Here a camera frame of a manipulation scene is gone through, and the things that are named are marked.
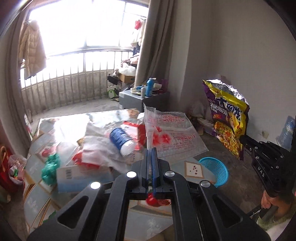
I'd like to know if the clear printed plastic bag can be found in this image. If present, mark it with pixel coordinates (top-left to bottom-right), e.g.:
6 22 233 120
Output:
144 106 208 163

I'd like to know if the large clear water jug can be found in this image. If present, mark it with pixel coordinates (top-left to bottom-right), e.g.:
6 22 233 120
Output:
276 116 295 151

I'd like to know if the metal balcony railing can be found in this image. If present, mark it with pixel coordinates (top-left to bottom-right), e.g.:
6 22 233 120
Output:
20 48 132 115

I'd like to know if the blue plastic trash basket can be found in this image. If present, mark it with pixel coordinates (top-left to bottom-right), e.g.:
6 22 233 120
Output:
199 157 229 187

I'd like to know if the person's right hand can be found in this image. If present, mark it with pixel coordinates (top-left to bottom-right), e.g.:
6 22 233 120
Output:
261 190 294 218

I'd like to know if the green plastic bag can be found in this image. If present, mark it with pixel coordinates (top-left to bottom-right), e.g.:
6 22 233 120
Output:
41 153 61 186

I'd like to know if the grey window curtain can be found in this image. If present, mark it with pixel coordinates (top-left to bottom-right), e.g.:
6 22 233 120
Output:
135 1 176 86

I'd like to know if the beige hanging down jacket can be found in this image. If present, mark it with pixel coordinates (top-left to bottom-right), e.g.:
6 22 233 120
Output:
18 21 47 80

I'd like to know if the purple yellow noodle bag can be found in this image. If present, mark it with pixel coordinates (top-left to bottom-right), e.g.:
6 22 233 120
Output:
202 79 249 160

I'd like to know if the fruit print tablecloth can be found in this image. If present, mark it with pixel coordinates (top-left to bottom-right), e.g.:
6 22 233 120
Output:
23 109 216 232

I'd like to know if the cardboard box on balcony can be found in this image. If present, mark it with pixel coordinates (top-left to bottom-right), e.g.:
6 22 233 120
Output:
118 73 135 84

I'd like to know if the white blue medicine box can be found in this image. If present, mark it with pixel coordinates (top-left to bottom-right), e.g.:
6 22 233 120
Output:
57 165 114 193

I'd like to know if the red gift bag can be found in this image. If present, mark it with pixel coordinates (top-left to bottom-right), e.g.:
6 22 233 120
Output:
0 145 18 194

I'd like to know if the blue white plastic bottle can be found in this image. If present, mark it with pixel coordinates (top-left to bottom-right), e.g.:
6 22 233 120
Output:
109 128 136 156

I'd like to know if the red white snack bag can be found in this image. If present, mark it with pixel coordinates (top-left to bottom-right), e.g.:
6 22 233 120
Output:
120 121 146 151

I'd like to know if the blue spray bottle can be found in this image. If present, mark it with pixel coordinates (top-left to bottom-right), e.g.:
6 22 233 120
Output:
145 78 156 97

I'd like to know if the dark grey side cabinet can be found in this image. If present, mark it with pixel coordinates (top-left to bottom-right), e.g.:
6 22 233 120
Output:
119 90 170 112

